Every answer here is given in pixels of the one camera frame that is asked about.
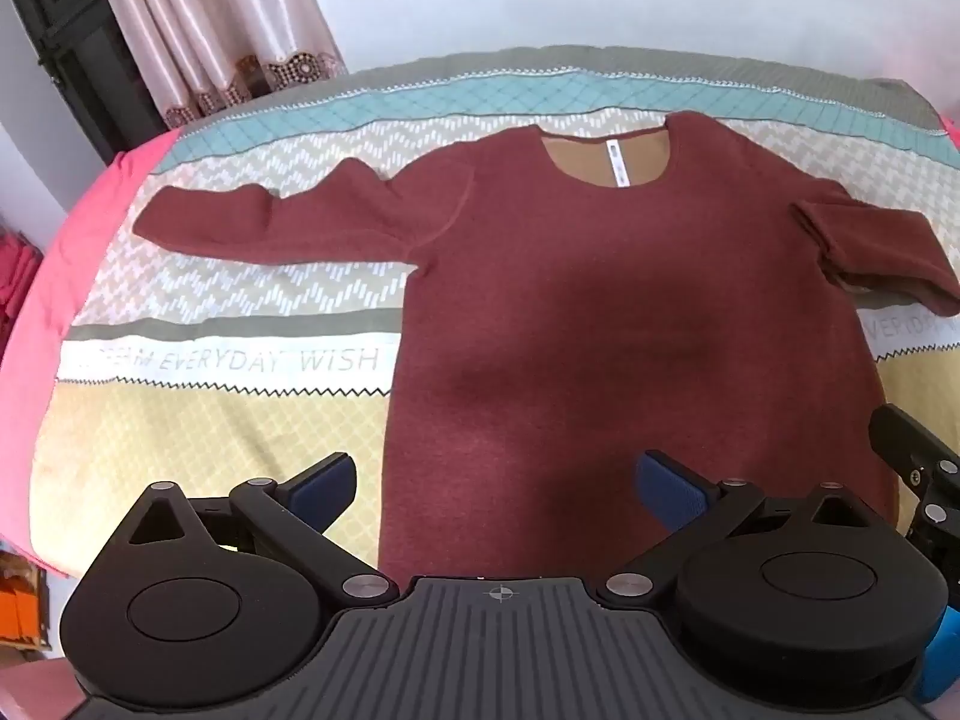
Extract dark door frame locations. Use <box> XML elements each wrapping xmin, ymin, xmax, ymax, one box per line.
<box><xmin>0</xmin><ymin>0</ymin><xmax>170</xmax><ymax>162</ymax></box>

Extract pink satin curtain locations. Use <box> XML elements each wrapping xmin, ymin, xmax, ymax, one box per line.
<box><xmin>84</xmin><ymin>0</ymin><xmax>349</xmax><ymax>128</ymax></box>

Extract pink bed sheet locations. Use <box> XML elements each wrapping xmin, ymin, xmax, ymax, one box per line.
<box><xmin>0</xmin><ymin>116</ymin><xmax>188</xmax><ymax>578</ymax></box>

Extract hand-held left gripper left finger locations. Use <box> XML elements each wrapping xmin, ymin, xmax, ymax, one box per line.
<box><xmin>111</xmin><ymin>451</ymin><xmax>399</xmax><ymax>606</ymax></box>

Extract red folded clothes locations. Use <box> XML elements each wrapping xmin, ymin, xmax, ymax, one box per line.
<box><xmin>0</xmin><ymin>229</ymin><xmax>44</xmax><ymax>350</ymax></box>

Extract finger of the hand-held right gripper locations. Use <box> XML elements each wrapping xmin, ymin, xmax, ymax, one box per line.
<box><xmin>868</xmin><ymin>403</ymin><xmax>960</xmax><ymax>565</ymax></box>

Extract orange box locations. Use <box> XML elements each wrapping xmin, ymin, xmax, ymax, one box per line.
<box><xmin>0</xmin><ymin>549</ymin><xmax>50</xmax><ymax>652</ymax></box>

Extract maroon long-sleeve sweater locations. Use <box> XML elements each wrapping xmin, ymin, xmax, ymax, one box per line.
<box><xmin>132</xmin><ymin>110</ymin><xmax>960</xmax><ymax>580</ymax></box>

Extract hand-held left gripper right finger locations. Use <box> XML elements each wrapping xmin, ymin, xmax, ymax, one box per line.
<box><xmin>598</xmin><ymin>449</ymin><xmax>913</xmax><ymax>609</ymax></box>

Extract pink cloth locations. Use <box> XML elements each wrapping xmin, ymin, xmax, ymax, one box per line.
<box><xmin>0</xmin><ymin>656</ymin><xmax>95</xmax><ymax>720</ymax></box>

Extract patterned quilted blanket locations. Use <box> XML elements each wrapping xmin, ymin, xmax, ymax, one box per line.
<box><xmin>30</xmin><ymin>45</ymin><xmax>960</xmax><ymax>578</ymax></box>

